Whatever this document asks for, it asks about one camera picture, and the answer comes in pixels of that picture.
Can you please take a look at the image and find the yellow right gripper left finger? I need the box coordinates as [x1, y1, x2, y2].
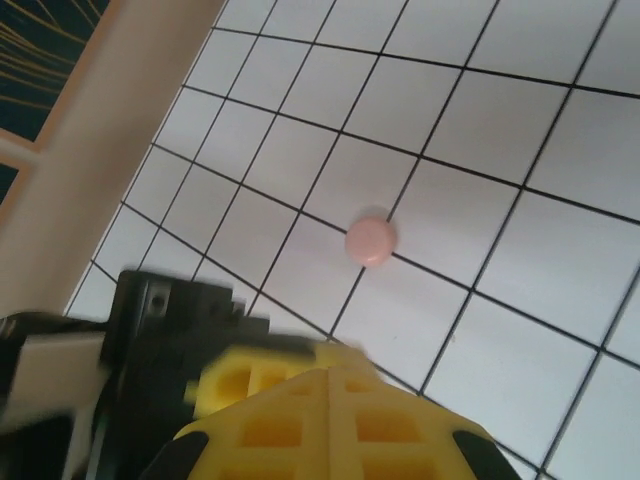
[141, 369, 332, 480]

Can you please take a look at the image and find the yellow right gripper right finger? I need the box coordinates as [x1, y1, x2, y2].
[328, 367, 522, 480]

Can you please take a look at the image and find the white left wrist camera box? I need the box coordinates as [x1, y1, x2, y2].
[0, 331, 112, 433]

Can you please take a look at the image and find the pink round earbud case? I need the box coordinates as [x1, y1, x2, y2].
[343, 215, 399, 269]

